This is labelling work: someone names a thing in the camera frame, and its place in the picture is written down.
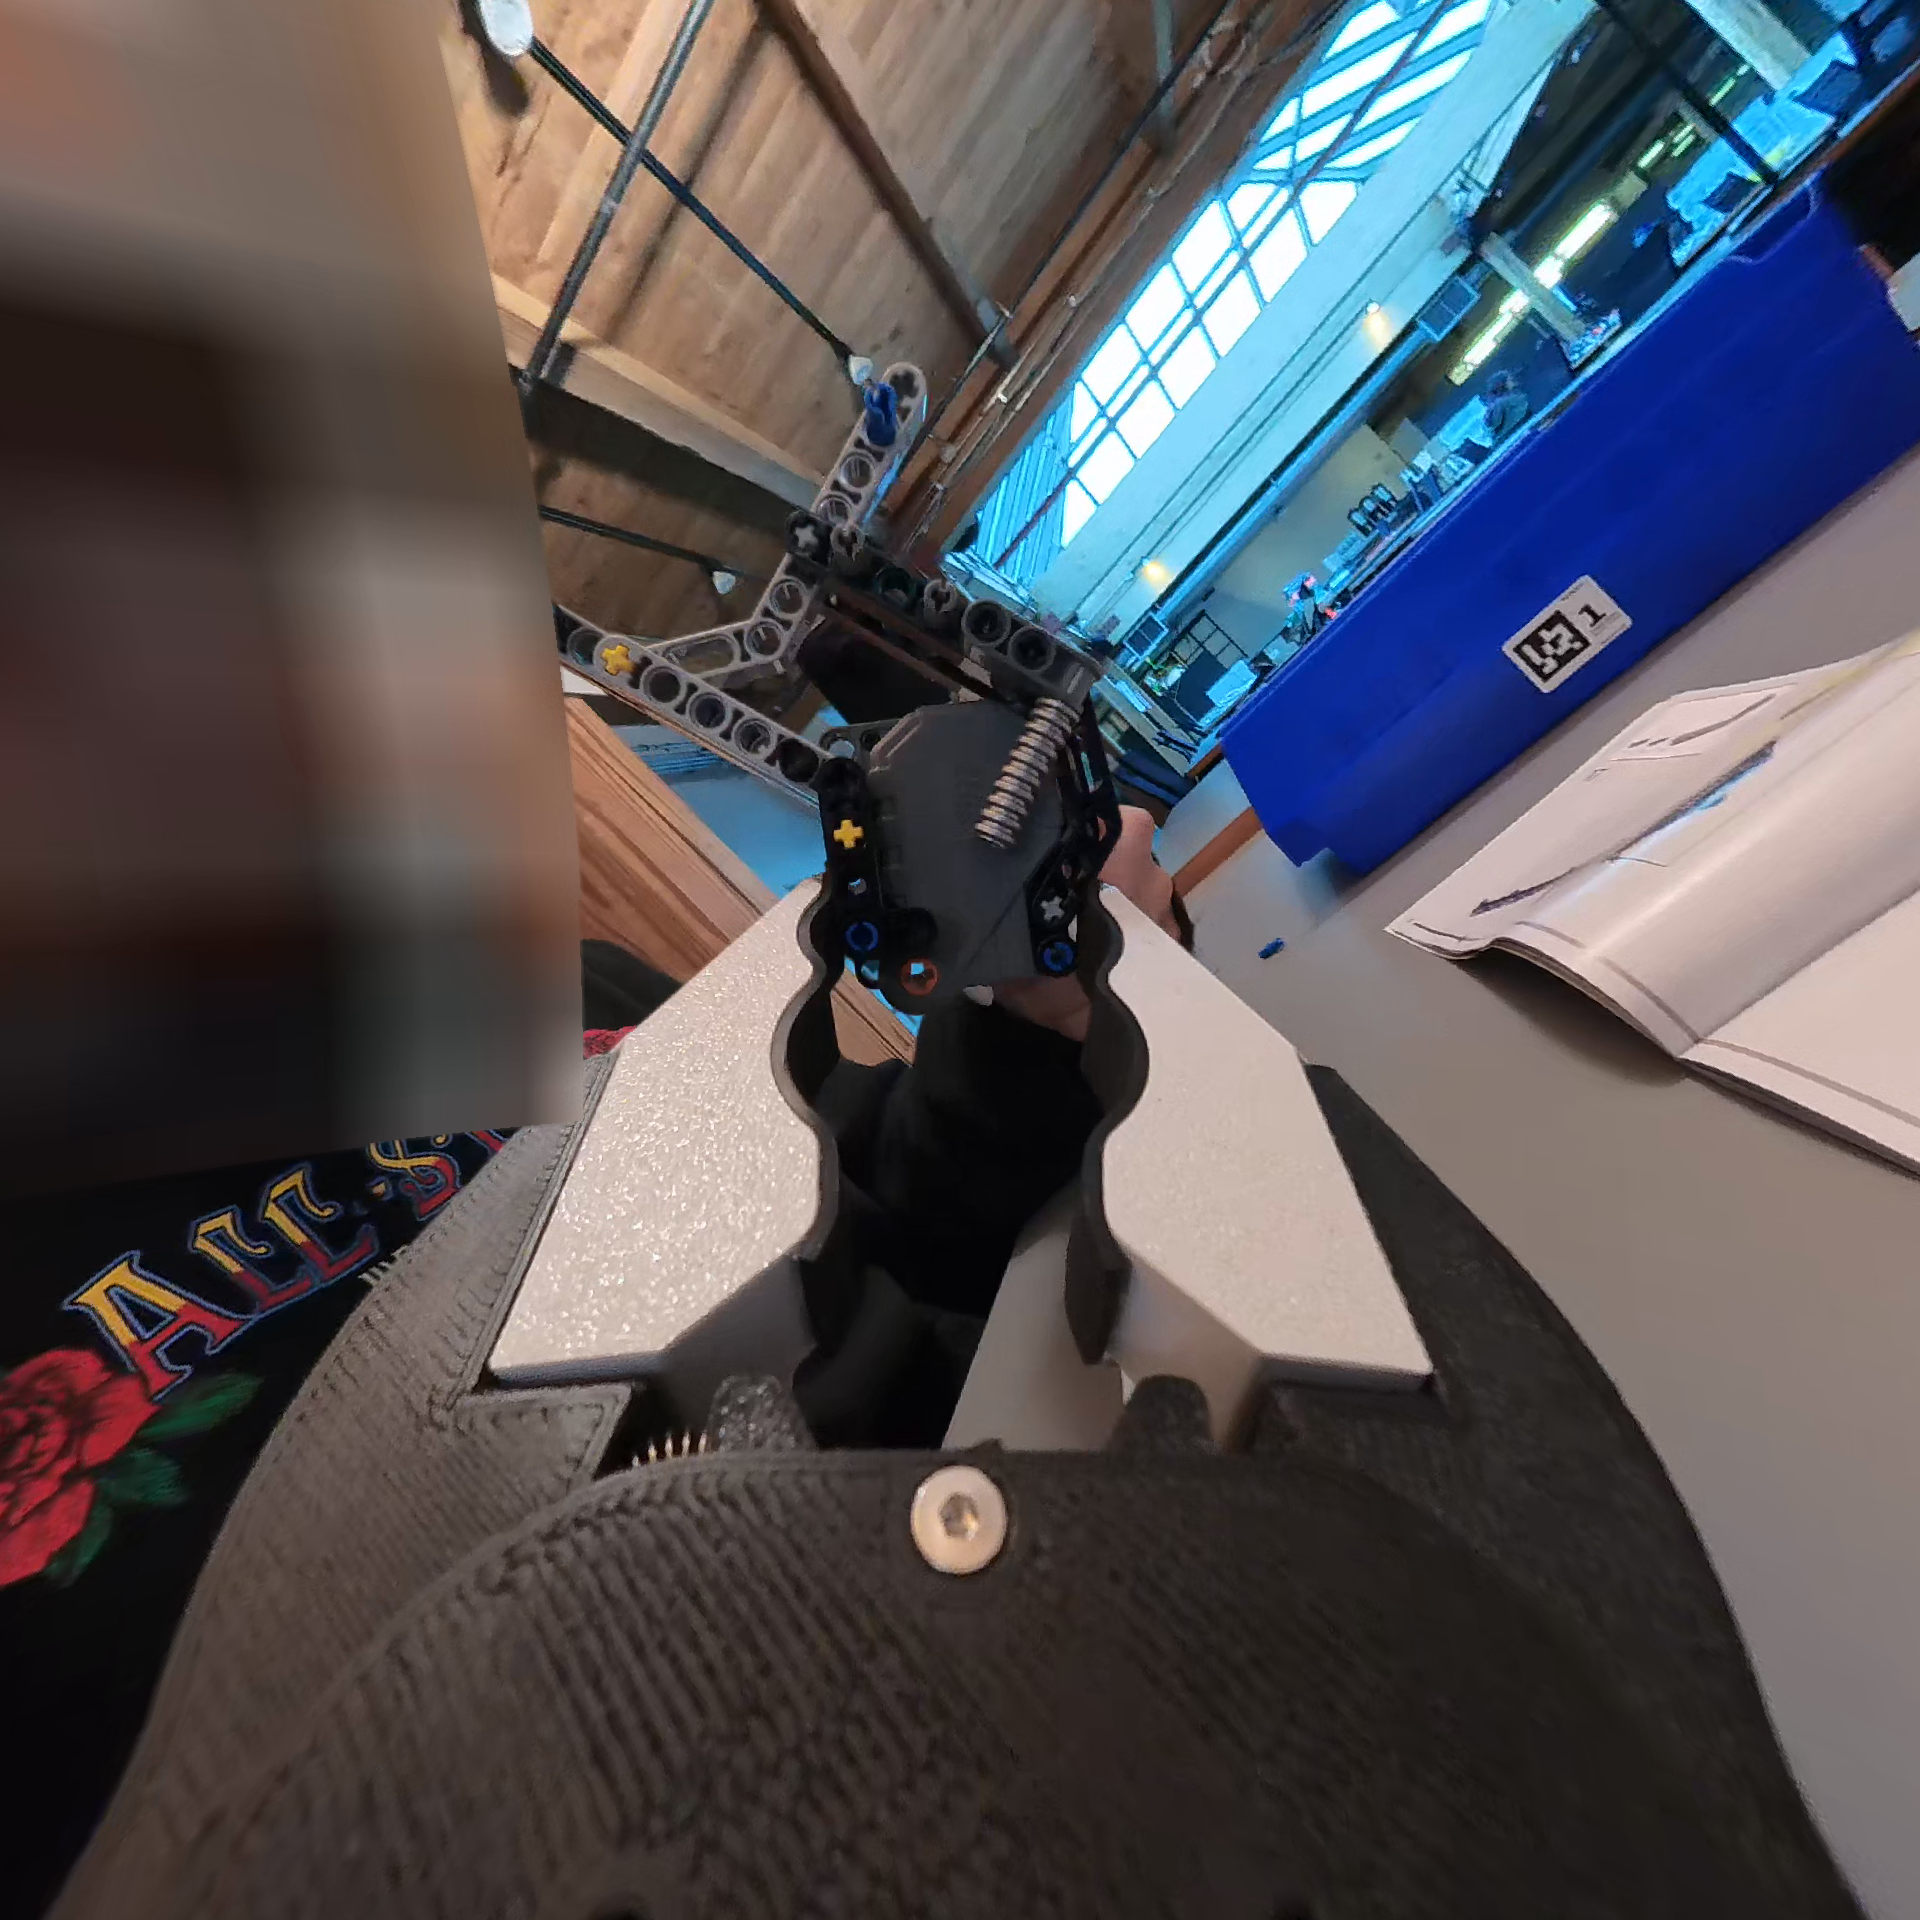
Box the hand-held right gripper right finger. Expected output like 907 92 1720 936
945 886 1438 1450

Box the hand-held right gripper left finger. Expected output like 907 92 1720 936
488 880 846 1411

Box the grey black toy brick model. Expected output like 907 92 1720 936
556 357 1124 1022

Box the person's left hand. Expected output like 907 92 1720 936
995 806 1198 1042

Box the wooden board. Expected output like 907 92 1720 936
562 697 921 1070

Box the open instruction booklet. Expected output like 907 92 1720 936
1384 629 1920 1174

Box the white marker tag sticker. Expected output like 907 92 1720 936
1503 576 1635 690

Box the blue plastic bin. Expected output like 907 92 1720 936
1218 164 1920 878

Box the large paned window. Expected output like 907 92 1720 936
969 0 1527 592

